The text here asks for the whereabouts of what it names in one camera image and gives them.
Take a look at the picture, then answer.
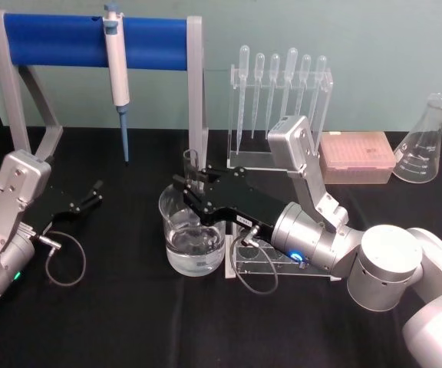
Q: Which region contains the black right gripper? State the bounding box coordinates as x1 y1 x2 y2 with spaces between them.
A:
171 164 303 244

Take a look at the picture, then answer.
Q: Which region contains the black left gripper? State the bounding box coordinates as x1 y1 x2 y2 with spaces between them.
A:
28 179 106 235

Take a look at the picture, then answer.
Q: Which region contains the clear glass test tube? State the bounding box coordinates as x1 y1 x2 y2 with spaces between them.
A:
183 149 203 195

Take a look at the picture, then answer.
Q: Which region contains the clear acrylic dropper rack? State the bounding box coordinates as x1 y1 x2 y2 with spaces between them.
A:
226 64 335 170

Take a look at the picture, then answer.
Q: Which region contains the glass beaker with water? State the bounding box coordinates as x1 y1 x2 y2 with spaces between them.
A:
157 183 227 277

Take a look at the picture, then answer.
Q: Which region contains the clear acrylic test tube rack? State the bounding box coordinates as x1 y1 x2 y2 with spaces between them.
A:
223 218 341 281

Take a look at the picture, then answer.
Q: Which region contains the clear plastic transfer pipette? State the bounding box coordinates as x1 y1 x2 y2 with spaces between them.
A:
281 47 299 118
249 52 266 140
235 44 251 156
294 54 312 117
265 53 281 130

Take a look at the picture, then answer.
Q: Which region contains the white and blue micropipette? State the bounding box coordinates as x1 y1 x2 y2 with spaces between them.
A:
103 2 134 166

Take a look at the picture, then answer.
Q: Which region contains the black table cloth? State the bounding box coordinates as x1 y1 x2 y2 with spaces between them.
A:
0 53 442 368

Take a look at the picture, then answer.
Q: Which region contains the blue and grey pipette stand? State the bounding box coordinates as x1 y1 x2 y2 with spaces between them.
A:
0 9 209 170

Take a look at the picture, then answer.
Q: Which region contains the pink pipette tip box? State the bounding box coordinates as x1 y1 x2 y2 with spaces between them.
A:
319 130 396 186

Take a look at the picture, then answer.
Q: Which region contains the glass conical flask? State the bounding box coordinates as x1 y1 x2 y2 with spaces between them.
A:
392 92 442 185

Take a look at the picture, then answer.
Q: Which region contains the thin dark left gripper cable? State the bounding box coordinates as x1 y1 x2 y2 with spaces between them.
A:
32 229 87 287

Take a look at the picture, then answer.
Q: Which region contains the thin dark gripper cable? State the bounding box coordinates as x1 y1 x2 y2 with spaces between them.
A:
231 226 280 296
32 229 87 287

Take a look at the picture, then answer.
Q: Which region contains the thin dark right gripper cable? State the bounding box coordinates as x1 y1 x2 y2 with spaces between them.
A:
231 226 280 296

